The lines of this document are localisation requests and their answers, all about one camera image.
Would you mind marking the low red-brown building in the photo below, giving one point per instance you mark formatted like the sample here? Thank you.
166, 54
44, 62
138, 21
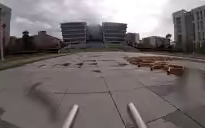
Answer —
36, 41

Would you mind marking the large pale office building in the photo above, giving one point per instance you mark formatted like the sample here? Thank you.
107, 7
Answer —
195, 26

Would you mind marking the grey concrete slab plaza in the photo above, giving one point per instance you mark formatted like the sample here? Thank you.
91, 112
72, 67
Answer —
90, 83

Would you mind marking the robot's own part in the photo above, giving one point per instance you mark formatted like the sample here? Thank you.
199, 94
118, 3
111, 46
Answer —
71, 116
136, 116

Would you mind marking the pole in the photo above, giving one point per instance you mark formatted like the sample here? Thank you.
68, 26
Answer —
1, 40

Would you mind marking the grass strip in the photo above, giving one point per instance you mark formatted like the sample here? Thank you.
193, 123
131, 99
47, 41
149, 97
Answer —
13, 60

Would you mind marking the wide layered concrete building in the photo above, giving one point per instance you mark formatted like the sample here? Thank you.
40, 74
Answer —
93, 33

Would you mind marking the low distant buildings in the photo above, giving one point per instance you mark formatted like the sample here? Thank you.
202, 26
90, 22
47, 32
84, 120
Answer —
150, 41

